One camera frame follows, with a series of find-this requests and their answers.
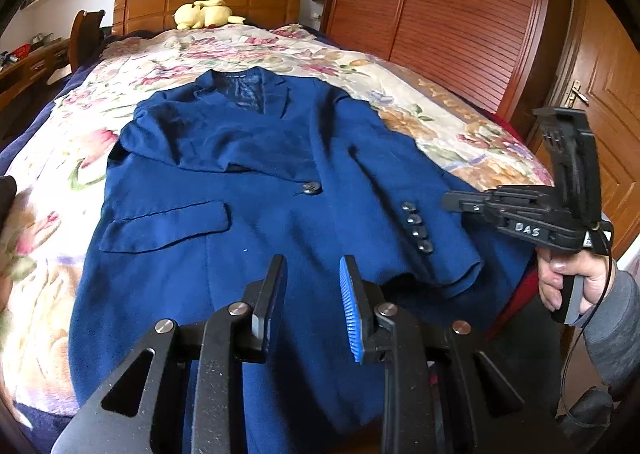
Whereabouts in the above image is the person's right hand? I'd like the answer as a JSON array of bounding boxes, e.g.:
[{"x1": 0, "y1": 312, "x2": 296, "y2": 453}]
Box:
[{"x1": 537, "y1": 249, "x2": 613, "y2": 312}]

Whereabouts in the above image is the floral blanket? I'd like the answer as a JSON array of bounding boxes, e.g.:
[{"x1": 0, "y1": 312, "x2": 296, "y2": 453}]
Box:
[{"x1": 0, "y1": 24, "x2": 556, "y2": 425}]

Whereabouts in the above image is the wooden door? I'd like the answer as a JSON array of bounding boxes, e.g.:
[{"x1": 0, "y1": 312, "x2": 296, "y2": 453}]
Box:
[{"x1": 540, "y1": 0, "x2": 640, "y2": 265}]

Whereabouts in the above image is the black cable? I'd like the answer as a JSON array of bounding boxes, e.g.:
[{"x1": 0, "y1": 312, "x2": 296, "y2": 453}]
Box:
[{"x1": 557, "y1": 229, "x2": 617, "y2": 420}]

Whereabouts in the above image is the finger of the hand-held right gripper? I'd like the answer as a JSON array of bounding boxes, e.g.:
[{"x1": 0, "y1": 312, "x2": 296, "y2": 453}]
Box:
[{"x1": 442, "y1": 188, "x2": 506, "y2": 215}]

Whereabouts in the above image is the yellow plush toy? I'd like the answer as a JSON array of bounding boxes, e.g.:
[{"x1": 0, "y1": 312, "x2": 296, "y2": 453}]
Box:
[{"x1": 173, "y1": 0, "x2": 246, "y2": 30}]

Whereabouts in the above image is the brass door handle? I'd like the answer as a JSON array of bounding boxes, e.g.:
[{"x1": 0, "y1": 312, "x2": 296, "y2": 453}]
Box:
[{"x1": 567, "y1": 80, "x2": 590, "y2": 107}]

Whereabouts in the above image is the wooden slatted wardrobe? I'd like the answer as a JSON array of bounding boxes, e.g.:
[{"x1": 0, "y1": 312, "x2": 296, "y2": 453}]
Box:
[{"x1": 312, "y1": 0, "x2": 576, "y2": 139}]

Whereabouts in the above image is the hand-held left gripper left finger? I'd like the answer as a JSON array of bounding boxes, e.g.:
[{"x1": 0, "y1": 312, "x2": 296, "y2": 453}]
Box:
[{"x1": 52, "y1": 255, "x2": 288, "y2": 454}]

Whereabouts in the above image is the black jacket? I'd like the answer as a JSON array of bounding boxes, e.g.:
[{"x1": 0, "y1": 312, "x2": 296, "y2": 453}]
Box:
[{"x1": 0, "y1": 175, "x2": 18, "y2": 217}]

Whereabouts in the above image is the blue suit jacket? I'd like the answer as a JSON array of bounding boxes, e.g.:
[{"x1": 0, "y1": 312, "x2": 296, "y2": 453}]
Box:
[{"x1": 67, "y1": 68, "x2": 533, "y2": 454}]

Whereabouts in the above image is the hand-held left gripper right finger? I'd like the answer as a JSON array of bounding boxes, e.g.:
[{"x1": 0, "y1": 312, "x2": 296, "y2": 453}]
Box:
[{"x1": 339, "y1": 255, "x2": 576, "y2": 454}]

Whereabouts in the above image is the dark bedding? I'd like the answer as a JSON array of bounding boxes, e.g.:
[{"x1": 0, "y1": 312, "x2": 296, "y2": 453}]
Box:
[{"x1": 100, "y1": 25, "x2": 166, "y2": 40}]

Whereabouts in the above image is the dark cloth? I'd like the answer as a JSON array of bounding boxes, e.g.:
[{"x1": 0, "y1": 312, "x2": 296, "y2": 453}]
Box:
[{"x1": 555, "y1": 386, "x2": 617, "y2": 454}]

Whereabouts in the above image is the person's right forearm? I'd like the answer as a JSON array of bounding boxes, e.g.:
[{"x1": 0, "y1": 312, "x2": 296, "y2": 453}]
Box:
[{"x1": 580, "y1": 269, "x2": 640, "y2": 400}]

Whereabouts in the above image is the wooden desk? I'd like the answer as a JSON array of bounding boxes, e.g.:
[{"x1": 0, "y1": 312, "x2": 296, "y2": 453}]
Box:
[{"x1": 0, "y1": 36, "x2": 71, "y2": 109}]

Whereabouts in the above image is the wooden chair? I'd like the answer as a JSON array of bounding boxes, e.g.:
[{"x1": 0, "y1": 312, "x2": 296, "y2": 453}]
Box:
[{"x1": 69, "y1": 10, "x2": 107, "y2": 72}]

